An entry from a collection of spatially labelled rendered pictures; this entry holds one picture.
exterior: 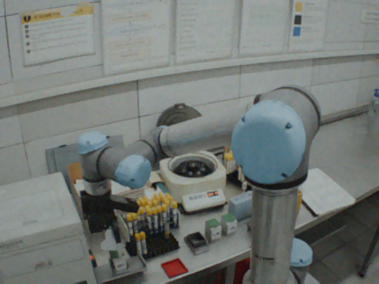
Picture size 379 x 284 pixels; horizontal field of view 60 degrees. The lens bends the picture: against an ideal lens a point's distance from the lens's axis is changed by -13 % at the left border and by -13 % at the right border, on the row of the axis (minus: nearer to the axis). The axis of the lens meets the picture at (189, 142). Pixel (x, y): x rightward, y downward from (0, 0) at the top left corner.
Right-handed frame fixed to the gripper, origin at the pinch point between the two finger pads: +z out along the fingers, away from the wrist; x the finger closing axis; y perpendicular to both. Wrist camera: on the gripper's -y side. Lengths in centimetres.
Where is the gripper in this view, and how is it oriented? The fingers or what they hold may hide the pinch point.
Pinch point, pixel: (114, 242)
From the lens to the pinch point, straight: 109.8
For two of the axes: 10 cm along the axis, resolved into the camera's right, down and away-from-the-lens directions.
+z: -0.1, 8.9, 4.5
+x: 4.7, 4.0, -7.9
